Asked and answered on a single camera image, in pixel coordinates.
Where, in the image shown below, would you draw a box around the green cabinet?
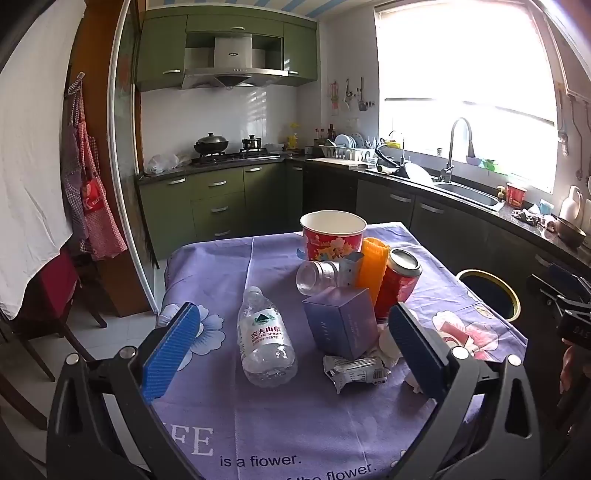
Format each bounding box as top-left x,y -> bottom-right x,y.
139,161 -> 305,261
135,14 -> 319,92

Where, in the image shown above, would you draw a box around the hanging kitchen utensils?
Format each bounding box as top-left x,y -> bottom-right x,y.
344,78 -> 370,112

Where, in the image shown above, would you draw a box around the white plastic bag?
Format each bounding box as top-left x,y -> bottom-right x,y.
144,153 -> 191,175

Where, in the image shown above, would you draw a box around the steel sink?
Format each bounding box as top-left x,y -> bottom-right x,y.
434,181 -> 506,212

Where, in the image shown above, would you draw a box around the steel kitchen faucet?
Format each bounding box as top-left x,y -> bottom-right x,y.
438,117 -> 476,184

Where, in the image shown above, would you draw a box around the purple checkered apron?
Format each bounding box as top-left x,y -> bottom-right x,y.
62,92 -> 88,241

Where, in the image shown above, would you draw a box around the purple cardboard box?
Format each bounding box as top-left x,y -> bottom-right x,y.
302,287 -> 379,360

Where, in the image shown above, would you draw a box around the clear glass jar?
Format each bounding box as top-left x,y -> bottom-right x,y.
296,260 -> 345,296

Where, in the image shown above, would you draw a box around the black wok with lid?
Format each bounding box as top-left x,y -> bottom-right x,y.
193,133 -> 229,157

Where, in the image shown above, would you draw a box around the person's right hand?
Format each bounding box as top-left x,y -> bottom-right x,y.
560,339 -> 580,393

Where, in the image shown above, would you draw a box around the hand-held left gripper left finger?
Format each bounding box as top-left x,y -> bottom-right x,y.
45,302 -> 204,480

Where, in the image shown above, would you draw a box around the green lower cabinet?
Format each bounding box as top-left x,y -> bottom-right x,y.
139,161 -> 305,261

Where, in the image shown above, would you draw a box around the red paper bucket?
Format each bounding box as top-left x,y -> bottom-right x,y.
300,210 -> 368,264

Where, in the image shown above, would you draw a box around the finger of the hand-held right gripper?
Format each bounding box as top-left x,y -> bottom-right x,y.
547,263 -> 591,287
527,274 -> 583,309

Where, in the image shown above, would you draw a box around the white jug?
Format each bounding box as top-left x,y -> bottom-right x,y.
560,185 -> 583,222

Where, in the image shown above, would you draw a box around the brown bowl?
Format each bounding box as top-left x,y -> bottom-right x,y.
555,216 -> 587,247

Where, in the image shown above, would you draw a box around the yellow-rimmed trash bin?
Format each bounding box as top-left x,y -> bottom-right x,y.
456,269 -> 522,322

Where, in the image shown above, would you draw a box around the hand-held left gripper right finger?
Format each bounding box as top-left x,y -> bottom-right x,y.
388,302 -> 543,480

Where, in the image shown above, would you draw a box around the white hanging cloth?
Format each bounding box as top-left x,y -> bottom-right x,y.
0,0 -> 88,319

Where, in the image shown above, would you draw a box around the clear plastic water bottle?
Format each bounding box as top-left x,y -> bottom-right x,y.
237,286 -> 297,387

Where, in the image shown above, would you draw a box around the white sliding door frame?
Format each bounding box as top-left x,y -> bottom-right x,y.
108,0 -> 160,315

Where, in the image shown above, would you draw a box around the red checkered apron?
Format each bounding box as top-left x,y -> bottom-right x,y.
74,74 -> 127,261

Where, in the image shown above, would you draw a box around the dark lower cabinet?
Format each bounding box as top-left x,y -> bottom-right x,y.
302,162 -> 591,324

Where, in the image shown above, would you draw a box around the window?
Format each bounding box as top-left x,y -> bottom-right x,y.
374,0 -> 559,195

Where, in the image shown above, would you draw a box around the gas stove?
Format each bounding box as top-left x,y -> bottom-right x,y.
191,148 -> 282,166

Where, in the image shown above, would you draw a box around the patterned rag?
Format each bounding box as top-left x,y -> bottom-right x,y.
512,209 -> 546,227

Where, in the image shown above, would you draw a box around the green upper cabinet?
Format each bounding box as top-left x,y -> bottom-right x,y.
135,14 -> 319,92

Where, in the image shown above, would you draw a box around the red soda can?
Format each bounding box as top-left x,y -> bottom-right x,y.
374,248 -> 423,321

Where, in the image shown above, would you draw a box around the white plate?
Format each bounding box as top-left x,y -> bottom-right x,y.
406,164 -> 435,186

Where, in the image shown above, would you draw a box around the black kitchen countertop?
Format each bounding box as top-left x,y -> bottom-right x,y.
135,154 -> 591,261

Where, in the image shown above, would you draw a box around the purple floral tablecloth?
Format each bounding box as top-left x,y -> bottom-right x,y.
157,222 -> 529,480

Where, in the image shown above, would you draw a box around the dish rack with plates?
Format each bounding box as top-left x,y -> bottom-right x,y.
322,134 -> 377,162

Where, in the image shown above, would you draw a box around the silver snack wrapper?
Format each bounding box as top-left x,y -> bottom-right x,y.
322,354 -> 387,394

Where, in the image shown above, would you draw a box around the steel range hood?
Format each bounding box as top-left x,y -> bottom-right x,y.
181,36 -> 289,90

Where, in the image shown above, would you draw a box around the wooden chair with red cushion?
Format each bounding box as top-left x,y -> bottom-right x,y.
0,249 -> 109,430

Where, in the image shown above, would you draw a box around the orange foam mesh sleeve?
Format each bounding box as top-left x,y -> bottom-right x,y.
359,237 -> 391,296

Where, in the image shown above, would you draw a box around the small blue white box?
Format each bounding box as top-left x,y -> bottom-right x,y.
339,251 -> 365,288

